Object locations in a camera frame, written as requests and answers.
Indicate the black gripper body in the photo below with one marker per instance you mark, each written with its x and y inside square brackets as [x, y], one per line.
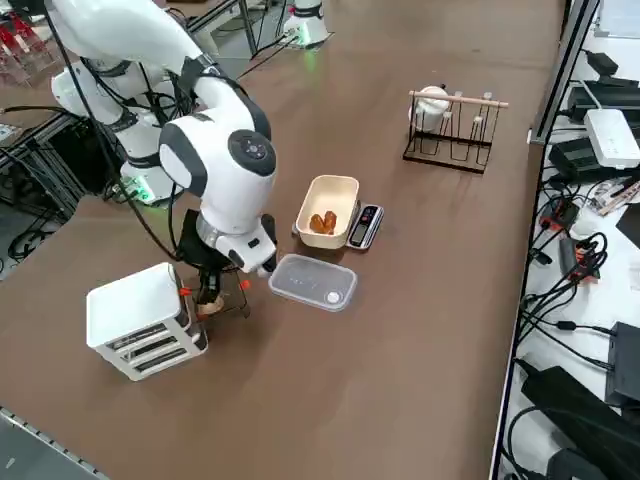
[190, 240]

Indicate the beige round bun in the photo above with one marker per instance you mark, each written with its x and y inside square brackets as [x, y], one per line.
[210, 307]

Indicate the brown fried chicken wing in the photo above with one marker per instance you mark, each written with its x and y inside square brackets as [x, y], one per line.
[322, 223]

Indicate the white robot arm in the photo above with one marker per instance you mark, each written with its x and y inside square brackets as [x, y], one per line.
[310, 22]
[220, 165]

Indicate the white three-layer storage box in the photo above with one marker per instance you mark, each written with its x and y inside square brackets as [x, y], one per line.
[130, 300]

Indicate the silver digital kitchen scale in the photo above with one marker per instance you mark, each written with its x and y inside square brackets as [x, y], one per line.
[367, 225]

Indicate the orange black connector box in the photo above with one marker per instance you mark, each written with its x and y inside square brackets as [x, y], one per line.
[560, 215]
[580, 260]

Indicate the black flat box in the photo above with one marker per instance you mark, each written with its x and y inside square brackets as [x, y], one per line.
[625, 360]

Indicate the clear plastic container lid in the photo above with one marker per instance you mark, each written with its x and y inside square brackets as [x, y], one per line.
[310, 282]

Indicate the cream rectangular bowl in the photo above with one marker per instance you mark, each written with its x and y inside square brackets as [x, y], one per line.
[330, 192]

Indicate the red clear acrylic stand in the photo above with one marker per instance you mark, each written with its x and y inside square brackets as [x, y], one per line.
[20, 50]

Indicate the large black case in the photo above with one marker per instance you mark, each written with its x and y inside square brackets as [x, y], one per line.
[575, 410]

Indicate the black rounded case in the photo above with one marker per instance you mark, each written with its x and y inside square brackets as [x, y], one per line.
[575, 467]

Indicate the small black power adapter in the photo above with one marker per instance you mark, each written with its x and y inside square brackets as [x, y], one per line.
[602, 62]

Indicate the long black power brick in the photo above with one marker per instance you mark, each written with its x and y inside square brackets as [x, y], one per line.
[620, 92]

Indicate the black metal frame cabinet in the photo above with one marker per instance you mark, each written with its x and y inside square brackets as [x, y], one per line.
[75, 165]

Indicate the grey metal frame rail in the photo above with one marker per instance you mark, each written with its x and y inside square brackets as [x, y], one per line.
[50, 442]

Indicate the white post base bracket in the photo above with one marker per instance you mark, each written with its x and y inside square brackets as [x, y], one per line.
[537, 137]

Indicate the dark metal camera post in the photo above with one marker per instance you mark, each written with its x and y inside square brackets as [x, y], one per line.
[564, 65]

